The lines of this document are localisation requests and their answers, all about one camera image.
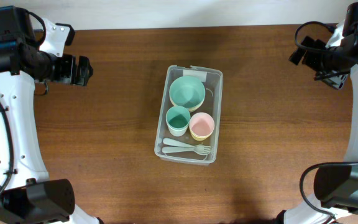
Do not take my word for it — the green cup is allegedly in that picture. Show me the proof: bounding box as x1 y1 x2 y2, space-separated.
166 106 191 130

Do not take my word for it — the green bowl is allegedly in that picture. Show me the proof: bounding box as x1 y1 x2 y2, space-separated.
169 76 206 109

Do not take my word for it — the cream white cup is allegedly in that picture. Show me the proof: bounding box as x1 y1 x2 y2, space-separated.
167 119 189 137

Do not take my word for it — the white plastic spoon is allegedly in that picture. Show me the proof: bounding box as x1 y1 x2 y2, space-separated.
163 138 204 147

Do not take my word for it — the pink cup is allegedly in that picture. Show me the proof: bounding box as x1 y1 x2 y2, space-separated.
189 112 215 136

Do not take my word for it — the yellow cup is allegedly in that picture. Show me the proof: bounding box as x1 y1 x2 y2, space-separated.
190 129 212 141

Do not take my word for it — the white plastic fork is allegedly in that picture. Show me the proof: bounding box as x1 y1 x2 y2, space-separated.
162 146 212 155

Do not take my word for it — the yellow bowl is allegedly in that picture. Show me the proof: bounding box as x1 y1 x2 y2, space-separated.
170 99 204 113

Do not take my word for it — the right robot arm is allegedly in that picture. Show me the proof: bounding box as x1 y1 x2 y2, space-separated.
274 2 358 223

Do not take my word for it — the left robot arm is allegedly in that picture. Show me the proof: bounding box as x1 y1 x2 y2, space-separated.
0 6 101 223

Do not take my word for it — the clear plastic container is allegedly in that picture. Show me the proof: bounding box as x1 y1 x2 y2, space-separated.
154 65 223 166

